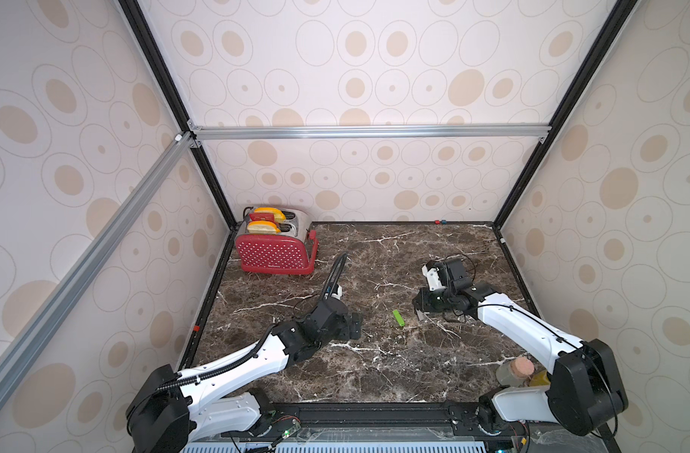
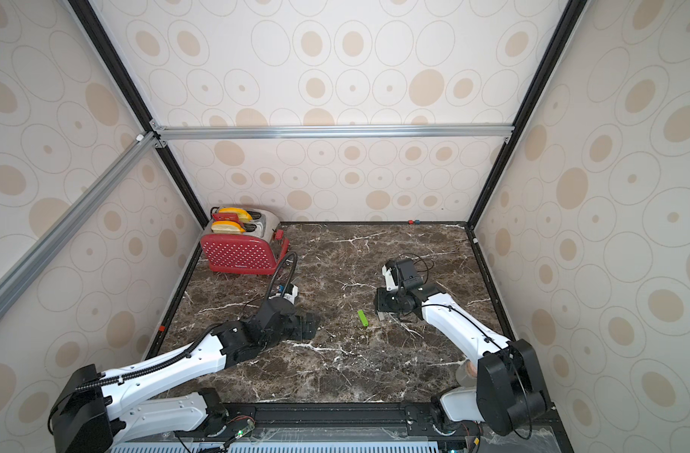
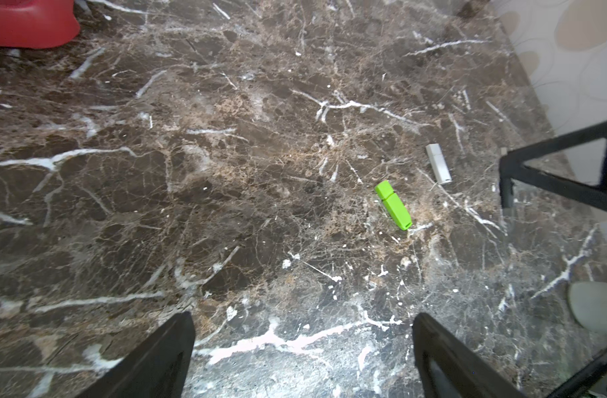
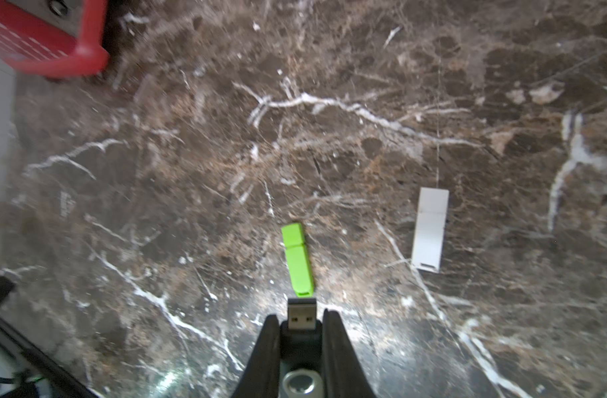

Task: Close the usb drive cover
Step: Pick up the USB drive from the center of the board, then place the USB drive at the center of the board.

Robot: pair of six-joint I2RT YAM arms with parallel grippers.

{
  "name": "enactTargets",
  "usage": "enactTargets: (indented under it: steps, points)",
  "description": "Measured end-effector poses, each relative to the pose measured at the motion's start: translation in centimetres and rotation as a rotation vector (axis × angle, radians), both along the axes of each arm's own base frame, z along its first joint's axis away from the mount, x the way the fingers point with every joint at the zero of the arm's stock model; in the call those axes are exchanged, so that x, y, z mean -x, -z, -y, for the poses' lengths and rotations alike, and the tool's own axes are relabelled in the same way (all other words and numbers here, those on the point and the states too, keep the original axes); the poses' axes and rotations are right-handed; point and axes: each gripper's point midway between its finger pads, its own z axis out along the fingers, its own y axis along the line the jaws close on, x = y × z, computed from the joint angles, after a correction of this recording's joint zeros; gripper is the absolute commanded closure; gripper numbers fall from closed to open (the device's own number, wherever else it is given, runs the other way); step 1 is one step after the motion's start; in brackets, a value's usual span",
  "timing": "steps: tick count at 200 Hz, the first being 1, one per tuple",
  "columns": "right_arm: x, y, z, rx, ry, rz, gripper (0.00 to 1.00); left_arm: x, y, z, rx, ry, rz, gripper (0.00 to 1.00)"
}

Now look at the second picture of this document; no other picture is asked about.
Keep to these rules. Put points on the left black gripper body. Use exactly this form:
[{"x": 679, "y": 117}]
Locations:
[{"x": 294, "y": 327}]

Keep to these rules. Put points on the horizontal aluminium bar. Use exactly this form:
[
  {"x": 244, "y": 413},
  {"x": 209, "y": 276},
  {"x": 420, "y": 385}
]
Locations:
[{"x": 169, "y": 133}]

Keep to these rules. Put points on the back toast slice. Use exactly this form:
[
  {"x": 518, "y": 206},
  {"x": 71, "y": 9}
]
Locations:
[{"x": 233, "y": 214}]

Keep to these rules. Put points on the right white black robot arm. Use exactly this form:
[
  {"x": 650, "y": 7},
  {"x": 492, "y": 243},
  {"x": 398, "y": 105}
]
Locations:
[{"x": 510, "y": 391}]

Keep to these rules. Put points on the red toaster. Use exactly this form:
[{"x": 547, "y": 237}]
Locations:
[{"x": 258, "y": 251}]

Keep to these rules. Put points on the left diagonal aluminium bar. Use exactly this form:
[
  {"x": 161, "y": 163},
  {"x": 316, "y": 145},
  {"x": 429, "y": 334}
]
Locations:
[{"x": 19, "y": 278}]

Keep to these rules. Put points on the front toast slice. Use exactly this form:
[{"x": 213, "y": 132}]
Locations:
[{"x": 227, "y": 227}]

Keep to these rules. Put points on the clear jar pink lid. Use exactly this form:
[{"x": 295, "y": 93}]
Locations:
[{"x": 466, "y": 374}]

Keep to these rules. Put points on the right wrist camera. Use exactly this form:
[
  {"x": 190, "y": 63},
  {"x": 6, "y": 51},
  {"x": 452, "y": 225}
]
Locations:
[{"x": 401, "y": 275}]

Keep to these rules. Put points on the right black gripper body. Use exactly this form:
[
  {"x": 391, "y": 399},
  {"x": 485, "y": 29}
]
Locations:
[{"x": 390, "y": 302}]

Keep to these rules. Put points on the green usb drive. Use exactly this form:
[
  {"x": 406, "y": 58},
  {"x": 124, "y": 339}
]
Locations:
[{"x": 363, "y": 318}]

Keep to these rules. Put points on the toast slice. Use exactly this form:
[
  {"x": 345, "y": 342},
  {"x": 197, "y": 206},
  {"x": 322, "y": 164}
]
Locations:
[
  {"x": 233, "y": 214},
  {"x": 227, "y": 227}
]

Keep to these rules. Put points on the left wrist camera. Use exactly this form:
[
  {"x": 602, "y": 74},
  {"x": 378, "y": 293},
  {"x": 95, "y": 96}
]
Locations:
[{"x": 289, "y": 292}]

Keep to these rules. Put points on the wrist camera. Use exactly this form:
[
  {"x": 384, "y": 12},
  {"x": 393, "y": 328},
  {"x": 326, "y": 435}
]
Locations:
[
  {"x": 401, "y": 275},
  {"x": 289, "y": 292}
]

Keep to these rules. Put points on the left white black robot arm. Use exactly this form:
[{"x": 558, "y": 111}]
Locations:
[{"x": 90, "y": 409}]

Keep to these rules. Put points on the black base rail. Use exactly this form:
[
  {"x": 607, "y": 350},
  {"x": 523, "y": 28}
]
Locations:
[{"x": 186, "y": 425}]

